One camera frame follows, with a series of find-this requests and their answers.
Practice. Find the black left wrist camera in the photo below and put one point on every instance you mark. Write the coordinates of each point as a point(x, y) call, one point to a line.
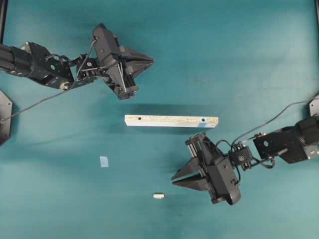
point(106, 47)

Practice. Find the black frame post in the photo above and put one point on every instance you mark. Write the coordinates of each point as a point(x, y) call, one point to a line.
point(3, 12)

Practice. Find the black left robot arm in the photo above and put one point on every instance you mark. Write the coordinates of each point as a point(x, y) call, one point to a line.
point(35, 62)

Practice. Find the right grey base plate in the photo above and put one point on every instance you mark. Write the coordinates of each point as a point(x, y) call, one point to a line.
point(314, 107)

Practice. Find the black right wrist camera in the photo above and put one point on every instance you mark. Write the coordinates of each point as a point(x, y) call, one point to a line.
point(223, 182)

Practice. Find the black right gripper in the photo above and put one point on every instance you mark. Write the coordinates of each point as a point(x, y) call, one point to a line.
point(204, 153)

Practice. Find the white particle board plank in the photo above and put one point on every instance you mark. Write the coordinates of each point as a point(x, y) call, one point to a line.
point(171, 121)

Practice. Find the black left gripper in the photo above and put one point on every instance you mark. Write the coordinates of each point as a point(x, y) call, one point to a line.
point(120, 77)

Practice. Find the blue tape piece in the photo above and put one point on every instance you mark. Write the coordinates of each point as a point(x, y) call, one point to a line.
point(104, 162)

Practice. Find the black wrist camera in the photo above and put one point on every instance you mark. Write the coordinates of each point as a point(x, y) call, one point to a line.
point(223, 182)
point(106, 47)

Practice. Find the small wooden dowel rod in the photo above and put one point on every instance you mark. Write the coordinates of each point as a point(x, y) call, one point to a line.
point(158, 195)

